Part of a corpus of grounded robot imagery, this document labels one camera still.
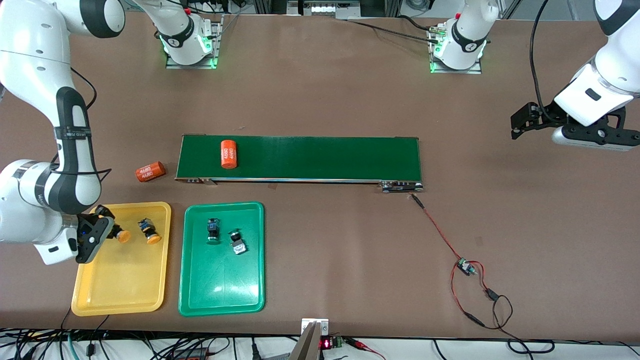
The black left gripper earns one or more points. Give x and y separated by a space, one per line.
546 114

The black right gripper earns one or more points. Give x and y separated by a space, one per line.
103 212

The yellow-capped push button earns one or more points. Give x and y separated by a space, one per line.
148 230
121 235

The orange cylinder battery cell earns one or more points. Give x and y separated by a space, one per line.
229 154
150 171

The green-capped push button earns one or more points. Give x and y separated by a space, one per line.
238 242
213 230

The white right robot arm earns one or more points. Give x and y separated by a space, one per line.
40 60

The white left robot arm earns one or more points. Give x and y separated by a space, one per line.
615 75

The yellow plastic tray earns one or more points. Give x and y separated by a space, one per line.
120 280

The green plastic tray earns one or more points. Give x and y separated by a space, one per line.
225 280

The small speed controller module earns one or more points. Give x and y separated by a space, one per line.
466 267

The orange and black device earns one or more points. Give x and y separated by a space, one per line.
192 354

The green conveyor belt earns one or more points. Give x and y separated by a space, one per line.
300 157

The small red digit display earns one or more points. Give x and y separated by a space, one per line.
326 343

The red clip test leads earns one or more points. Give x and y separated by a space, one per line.
362 345

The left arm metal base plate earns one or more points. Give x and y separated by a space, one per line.
475 69

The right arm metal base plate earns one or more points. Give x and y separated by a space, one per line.
216 50

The metal frame with light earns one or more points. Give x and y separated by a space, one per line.
322 9

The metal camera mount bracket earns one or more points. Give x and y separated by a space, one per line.
312 345

